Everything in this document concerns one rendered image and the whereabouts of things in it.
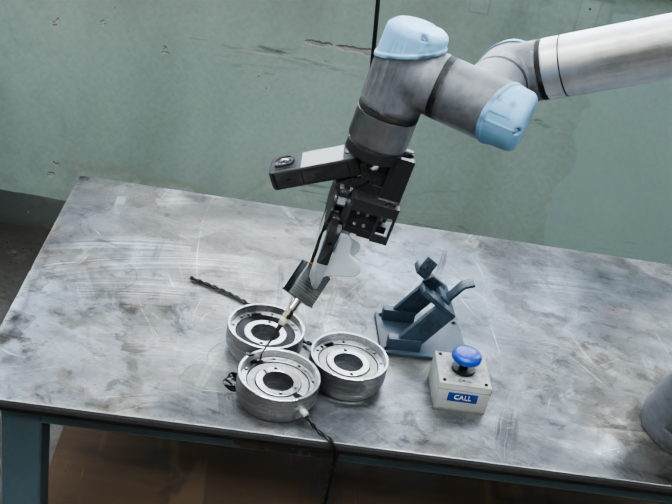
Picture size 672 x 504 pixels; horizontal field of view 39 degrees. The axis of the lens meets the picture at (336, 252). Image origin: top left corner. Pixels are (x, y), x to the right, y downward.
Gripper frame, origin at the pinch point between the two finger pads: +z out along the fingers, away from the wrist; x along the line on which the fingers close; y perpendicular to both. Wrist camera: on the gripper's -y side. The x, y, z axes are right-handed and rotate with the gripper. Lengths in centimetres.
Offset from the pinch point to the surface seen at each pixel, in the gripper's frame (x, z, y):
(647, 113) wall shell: 158, 13, 101
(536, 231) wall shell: 157, 59, 86
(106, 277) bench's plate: 10.9, 16.9, -26.7
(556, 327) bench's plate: 16.0, 7.8, 41.6
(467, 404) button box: -8.4, 8.3, 24.2
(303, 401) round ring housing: -15.1, 9.1, 2.2
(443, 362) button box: -4.0, 5.9, 20.3
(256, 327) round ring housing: 0.5, 11.3, -4.6
